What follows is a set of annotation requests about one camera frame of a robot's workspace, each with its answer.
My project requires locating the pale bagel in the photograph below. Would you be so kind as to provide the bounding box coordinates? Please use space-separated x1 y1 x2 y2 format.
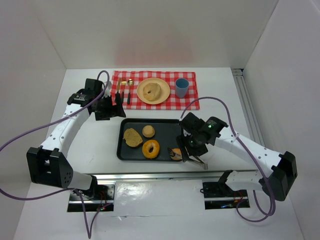
143 83 162 102

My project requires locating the blue cup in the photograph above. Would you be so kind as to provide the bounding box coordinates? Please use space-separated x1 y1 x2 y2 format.
175 78 189 98

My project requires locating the black baking tray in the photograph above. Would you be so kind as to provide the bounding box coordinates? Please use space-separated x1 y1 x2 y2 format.
116 118 184 163

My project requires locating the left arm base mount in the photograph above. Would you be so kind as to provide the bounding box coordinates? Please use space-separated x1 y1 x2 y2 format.
67 182 116 213

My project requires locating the aluminium rail front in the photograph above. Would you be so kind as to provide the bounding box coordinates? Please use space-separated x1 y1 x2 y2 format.
88 170 224 182

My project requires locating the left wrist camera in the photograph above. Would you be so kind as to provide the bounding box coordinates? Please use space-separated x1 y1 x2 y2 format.
83 78 103 98

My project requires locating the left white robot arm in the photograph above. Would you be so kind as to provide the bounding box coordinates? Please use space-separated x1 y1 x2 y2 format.
26 93 126 193

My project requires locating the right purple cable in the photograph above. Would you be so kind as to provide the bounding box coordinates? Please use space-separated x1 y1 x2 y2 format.
179 96 277 223

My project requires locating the orange glazed donut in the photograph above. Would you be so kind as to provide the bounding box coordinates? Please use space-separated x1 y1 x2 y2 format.
142 139 160 159

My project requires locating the brown bread slice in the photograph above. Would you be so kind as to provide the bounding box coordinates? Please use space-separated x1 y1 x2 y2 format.
123 128 143 148

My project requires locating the aluminium rail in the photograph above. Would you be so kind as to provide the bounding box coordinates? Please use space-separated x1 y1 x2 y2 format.
231 68 265 146
88 170 224 182

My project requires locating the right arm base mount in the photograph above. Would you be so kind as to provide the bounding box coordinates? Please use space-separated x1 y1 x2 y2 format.
199 182 250 210

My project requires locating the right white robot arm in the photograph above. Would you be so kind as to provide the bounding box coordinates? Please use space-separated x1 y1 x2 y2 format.
176 113 298 202

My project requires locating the small round bun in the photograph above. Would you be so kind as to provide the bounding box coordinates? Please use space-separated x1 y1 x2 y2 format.
169 148 182 161

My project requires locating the gold fork black handle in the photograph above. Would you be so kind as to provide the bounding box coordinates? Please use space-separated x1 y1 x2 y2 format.
121 78 127 103

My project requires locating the gold knife black handle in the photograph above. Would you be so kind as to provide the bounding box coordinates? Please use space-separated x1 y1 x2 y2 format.
115 78 122 98

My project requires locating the small round muffin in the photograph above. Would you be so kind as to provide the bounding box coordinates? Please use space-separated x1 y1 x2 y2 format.
142 125 155 138

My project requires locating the aluminium rail right side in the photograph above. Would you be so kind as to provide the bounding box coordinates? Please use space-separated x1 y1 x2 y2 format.
231 68 265 146

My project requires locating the beige round plate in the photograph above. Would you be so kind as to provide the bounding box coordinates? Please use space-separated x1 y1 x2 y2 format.
137 77 171 105

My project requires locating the gold spoon black handle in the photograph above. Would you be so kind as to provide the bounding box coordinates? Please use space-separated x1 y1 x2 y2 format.
127 78 134 105

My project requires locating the red checkered cloth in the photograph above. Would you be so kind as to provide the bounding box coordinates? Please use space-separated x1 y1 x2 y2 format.
110 70 198 111

